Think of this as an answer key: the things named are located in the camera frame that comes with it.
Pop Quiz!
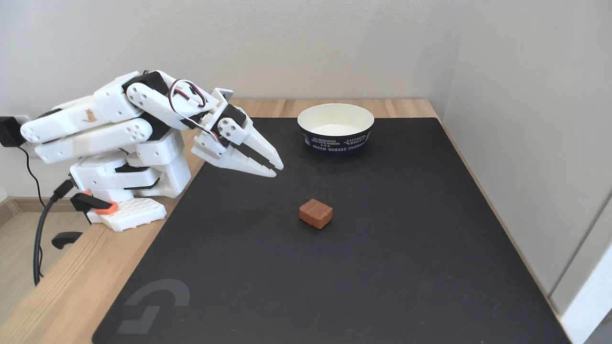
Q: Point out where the brown toy block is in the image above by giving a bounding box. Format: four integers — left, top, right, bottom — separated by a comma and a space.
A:
299, 199, 333, 230

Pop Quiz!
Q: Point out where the navy paper bowl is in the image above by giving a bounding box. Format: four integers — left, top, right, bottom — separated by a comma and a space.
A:
297, 103, 375, 154

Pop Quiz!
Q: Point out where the black orange table clamp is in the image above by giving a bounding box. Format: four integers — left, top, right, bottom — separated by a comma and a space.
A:
52, 190, 119, 250

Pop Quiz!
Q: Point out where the black desk mat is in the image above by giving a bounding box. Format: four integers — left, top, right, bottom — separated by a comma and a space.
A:
92, 117, 572, 344

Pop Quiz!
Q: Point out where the black power adapter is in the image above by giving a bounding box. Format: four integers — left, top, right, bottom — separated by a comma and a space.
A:
0, 116, 29, 148

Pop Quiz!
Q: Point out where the red white servo cable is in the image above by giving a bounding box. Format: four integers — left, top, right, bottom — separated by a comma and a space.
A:
168, 79, 225, 142

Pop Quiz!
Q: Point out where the thin black adapter cable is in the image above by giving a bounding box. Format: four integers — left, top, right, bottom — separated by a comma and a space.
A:
18, 146, 46, 207

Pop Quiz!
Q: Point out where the thick black cable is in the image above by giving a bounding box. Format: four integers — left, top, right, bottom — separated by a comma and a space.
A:
33, 179, 75, 287

